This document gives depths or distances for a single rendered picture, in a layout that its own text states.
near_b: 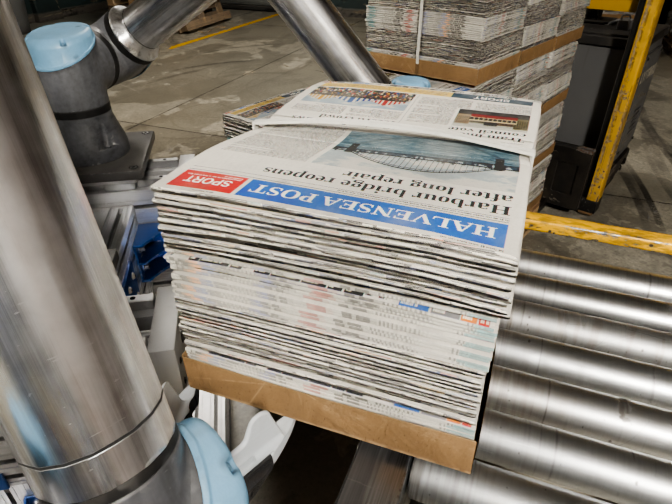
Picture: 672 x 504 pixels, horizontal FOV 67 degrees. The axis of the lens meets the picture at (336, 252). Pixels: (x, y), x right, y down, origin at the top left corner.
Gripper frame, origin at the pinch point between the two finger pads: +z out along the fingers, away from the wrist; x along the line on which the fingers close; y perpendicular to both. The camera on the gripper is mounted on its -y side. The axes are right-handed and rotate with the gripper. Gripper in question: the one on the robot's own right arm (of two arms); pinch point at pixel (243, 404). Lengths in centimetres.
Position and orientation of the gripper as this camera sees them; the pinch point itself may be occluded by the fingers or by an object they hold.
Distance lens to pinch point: 55.0
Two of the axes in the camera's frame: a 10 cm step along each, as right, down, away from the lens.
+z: 3.7, -5.1, 7.8
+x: -9.3, -1.5, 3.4
